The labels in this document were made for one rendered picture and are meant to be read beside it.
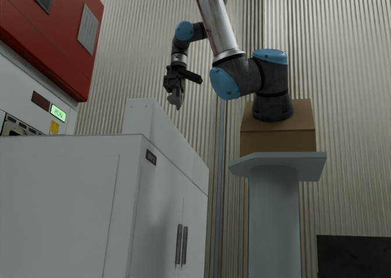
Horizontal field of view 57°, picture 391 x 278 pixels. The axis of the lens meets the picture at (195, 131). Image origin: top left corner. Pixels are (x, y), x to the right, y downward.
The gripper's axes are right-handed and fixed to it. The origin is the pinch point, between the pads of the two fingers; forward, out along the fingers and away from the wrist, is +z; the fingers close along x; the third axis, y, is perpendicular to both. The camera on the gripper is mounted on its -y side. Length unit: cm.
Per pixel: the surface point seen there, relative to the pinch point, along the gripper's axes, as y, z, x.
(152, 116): -4.0, 20.7, 39.5
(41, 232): 21, 57, 46
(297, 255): -46, 58, 15
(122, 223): -1, 53, 46
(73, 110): 58, -6, -12
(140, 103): 0.3, 16.7, 40.0
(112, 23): 206, -274, -284
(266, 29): -26, -226, -266
